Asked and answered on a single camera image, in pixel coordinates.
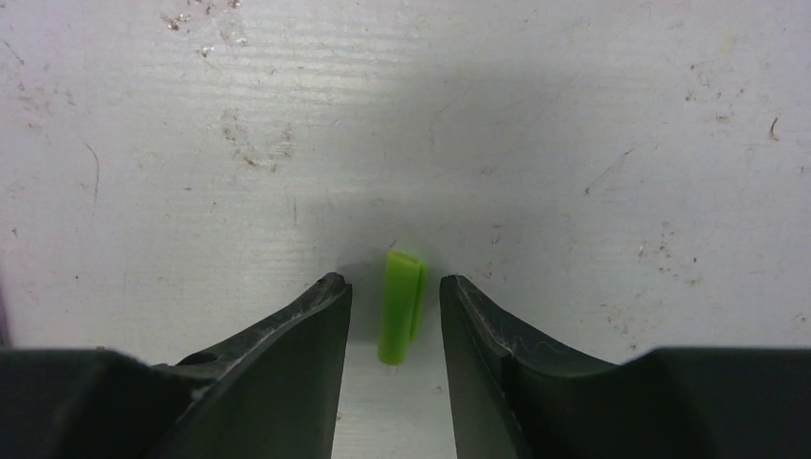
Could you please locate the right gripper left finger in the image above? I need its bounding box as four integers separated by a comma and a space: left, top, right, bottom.
1, 273, 352, 458

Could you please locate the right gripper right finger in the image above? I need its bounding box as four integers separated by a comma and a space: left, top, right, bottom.
439, 275, 810, 458

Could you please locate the green pen cap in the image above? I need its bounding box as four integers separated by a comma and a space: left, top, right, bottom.
378, 251, 427, 366

